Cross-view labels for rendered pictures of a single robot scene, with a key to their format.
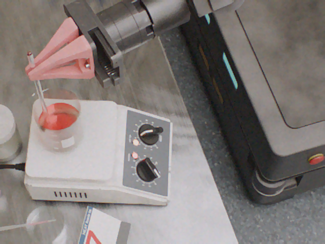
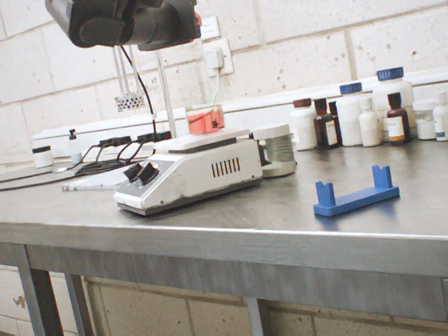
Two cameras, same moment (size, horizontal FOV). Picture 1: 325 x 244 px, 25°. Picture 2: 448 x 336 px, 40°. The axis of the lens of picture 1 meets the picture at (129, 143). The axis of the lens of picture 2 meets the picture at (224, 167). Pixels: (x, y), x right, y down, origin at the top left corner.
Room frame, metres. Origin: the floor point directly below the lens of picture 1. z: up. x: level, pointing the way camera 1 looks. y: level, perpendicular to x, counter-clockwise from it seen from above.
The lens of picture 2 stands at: (1.24, -0.41, 0.91)
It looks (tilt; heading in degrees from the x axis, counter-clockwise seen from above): 8 degrees down; 147
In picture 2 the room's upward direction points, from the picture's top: 11 degrees counter-clockwise
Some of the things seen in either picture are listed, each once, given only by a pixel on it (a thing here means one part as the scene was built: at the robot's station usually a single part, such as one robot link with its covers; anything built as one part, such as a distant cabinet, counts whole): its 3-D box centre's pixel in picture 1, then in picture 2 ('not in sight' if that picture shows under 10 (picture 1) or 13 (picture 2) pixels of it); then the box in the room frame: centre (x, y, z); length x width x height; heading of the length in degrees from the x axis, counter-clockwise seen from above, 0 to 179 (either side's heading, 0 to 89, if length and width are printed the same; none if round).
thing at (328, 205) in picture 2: not in sight; (355, 189); (0.75, 0.07, 0.77); 0.10 x 0.03 x 0.04; 82
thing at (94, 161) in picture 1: (72, 139); (200, 139); (0.43, 0.08, 0.83); 0.12 x 0.12 x 0.01; 84
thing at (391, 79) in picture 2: not in sight; (395, 103); (0.48, 0.47, 0.81); 0.07 x 0.07 x 0.13
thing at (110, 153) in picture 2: not in sight; (129, 150); (-0.35, 0.31, 0.77); 0.40 x 0.06 x 0.04; 14
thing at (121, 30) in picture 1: (116, 31); (155, 22); (0.49, 0.01, 1.01); 0.10 x 0.07 x 0.07; 27
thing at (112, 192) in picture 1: (93, 152); (191, 169); (0.43, 0.05, 0.79); 0.22 x 0.13 x 0.08; 84
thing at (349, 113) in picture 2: not in sight; (355, 113); (0.41, 0.43, 0.81); 0.06 x 0.06 x 0.11
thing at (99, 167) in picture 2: not in sight; (72, 165); (-0.27, 0.11, 0.78); 0.34 x 0.26 x 0.06; 104
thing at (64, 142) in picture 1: (58, 121); (205, 109); (0.44, 0.09, 0.88); 0.07 x 0.06 x 0.08; 62
